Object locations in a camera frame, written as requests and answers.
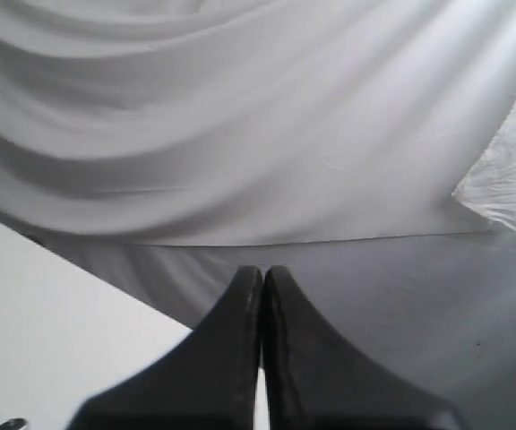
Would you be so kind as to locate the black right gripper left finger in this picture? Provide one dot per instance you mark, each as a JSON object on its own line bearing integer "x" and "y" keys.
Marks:
{"x": 207, "y": 381}

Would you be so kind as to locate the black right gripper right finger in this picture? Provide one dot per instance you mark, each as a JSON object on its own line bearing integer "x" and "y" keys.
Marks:
{"x": 316, "y": 379}

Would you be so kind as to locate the white backdrop cloth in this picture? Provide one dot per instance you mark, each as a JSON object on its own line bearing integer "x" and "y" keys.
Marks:
{"x": 369, "y": 146}

